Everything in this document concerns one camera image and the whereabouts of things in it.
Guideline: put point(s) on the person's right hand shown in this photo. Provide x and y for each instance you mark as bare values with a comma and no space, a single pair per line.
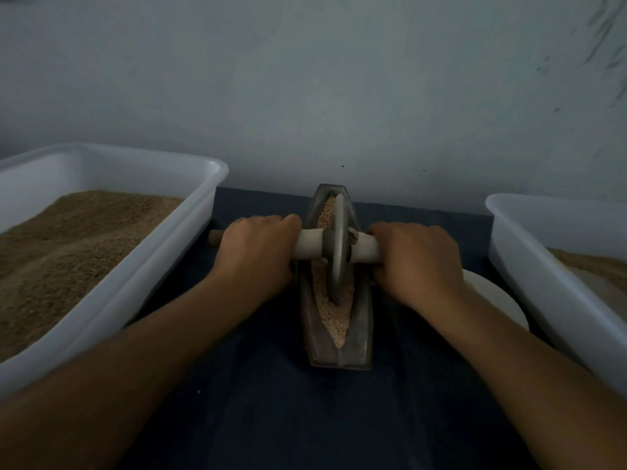
421,264

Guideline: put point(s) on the person's left hand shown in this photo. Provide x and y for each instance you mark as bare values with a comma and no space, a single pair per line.
257,251

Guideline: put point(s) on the boat-shaped metal grinding trough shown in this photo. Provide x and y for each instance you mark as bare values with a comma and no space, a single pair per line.
341,352

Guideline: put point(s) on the large brown grain heap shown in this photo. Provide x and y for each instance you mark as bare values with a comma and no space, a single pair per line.
598,267
59,259

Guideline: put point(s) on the person's left forearm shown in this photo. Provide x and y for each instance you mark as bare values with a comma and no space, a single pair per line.
98,391

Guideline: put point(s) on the person's right forearm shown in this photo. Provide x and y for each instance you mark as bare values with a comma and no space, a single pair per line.
539,386

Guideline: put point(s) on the white round plate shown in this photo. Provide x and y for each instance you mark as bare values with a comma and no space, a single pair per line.
500,293

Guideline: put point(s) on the white plastic tub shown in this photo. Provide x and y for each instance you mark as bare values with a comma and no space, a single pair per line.
162,254
554,298

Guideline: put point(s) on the dark blue table cloth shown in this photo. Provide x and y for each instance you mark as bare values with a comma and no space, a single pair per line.
255,426

